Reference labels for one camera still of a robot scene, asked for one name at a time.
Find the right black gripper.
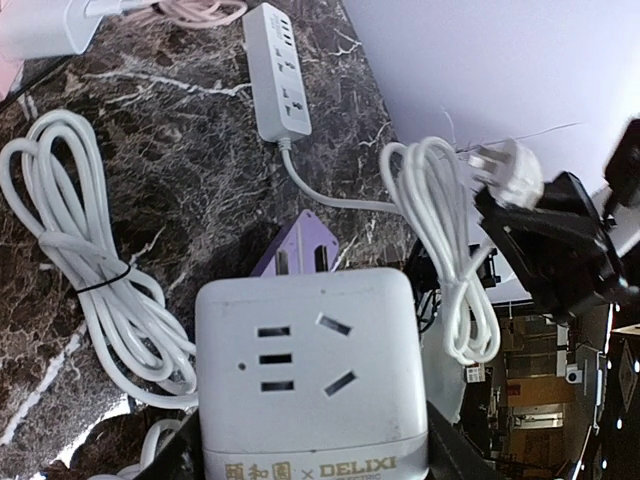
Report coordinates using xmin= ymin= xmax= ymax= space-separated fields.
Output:
xmin=475 ymin=172 xmax=630 ymax=319

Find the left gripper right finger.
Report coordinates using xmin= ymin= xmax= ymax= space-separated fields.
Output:
xmin=427 ymin=402 xmax=500 ymax=480

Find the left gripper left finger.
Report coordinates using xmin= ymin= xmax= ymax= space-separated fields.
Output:
xmin=134 ymin=410 xmax=205 ymax=480

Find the white cube socket adapter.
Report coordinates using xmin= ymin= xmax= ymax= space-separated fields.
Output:
xmin=195 ymin=267 xmax=429 ymax=479

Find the pink cube socket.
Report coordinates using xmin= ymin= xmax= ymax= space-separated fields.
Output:
xmin=0 ymin=52 xmax=24 ymax=101

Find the purple power strip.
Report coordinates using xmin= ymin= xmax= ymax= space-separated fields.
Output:
xmin=251 ymin=209 xmax=340 ymax=278

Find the white power strip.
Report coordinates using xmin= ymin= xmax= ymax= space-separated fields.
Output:
xmin=242 ymin=2 xmax=312 ymax=143

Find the white power strip cable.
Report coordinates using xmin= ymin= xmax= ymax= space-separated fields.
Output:
xmin=277 ymin=134 xmax=502 ymax=366

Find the white coiled cable bundle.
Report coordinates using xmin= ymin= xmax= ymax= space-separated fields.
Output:
xmin=0 ymin=109 xmax=201 ymax=480

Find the white charger with cable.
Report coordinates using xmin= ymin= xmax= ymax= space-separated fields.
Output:
xmin=1 ymin=0 xmax=248 ymax=60

